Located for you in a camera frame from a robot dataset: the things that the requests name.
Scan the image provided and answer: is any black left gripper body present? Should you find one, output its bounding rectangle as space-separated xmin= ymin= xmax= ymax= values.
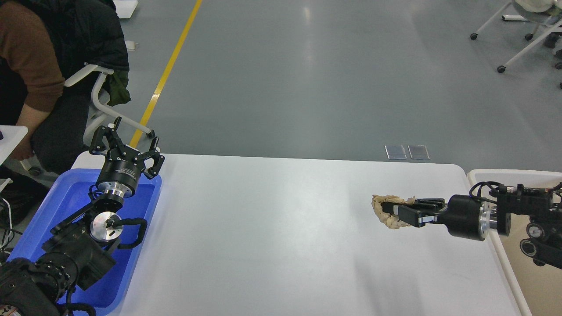
xmin=96 ymin=147 xmax=145 ymax=198

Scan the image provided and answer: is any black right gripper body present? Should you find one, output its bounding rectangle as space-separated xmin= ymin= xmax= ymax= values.
xmin=439 ymin=194 xmax=499 ymax=241

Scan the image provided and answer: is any right metal floor plate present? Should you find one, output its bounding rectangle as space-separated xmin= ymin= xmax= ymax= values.
xmin=408 ymin=145 xmax=430 ymax=160

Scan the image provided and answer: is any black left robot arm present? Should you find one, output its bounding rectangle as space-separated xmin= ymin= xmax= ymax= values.
xmin=1 ymin=117 xmax=165 ymax=316

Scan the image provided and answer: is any white rolling chair base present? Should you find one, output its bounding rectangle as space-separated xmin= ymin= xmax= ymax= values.
xmin=470 ymin=0 xmax=562 ymax=73

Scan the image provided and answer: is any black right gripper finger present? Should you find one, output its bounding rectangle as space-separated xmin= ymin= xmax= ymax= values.
xmin=382 ymin=198 xmax=447 ymax=215
xmin=397 ymin=205 xmax=444 ymax=228

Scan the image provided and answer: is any left metal floor plate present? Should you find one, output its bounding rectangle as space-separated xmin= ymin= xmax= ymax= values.
xmin=385 ymin=145 xmax=407 ymax=160

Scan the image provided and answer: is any blue plastic bin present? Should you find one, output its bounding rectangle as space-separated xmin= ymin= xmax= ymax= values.
xmin=8 ymin=169 xmax=162 ymax=316

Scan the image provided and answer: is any person in black vest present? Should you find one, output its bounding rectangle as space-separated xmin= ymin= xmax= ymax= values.
xmin=0 ymin=0 xmax=130 ymax=174

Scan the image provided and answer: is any beige plastic bin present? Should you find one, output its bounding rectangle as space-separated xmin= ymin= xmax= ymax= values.
xmin=467 ymin=169 xmax=561 ymax=316

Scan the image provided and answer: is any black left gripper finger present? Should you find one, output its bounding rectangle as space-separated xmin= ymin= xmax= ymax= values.
xmin=134 ymin=137 xmax=165 ymax=180
xmin=90 ymin=117 xmax=127 ymax=155

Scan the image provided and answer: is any brown paper ball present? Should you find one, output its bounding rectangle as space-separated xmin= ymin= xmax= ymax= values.
xmin=371 ymin=194 xmax=415 ymax=230

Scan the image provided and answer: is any white side table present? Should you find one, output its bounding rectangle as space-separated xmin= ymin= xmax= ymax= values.
xmin=0 ymin=125 xmax=28 ymax=164

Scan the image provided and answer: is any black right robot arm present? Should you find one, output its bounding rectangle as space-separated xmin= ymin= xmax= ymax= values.
xmin=372 ymin=181 xmax=562 ymax=268

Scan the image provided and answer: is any metal floor plate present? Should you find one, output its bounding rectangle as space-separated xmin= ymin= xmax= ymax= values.
xmin=408 ymin=145 xmax=430 ymax=160
xmin=385 ymin=145 xmax=407 ymax=160

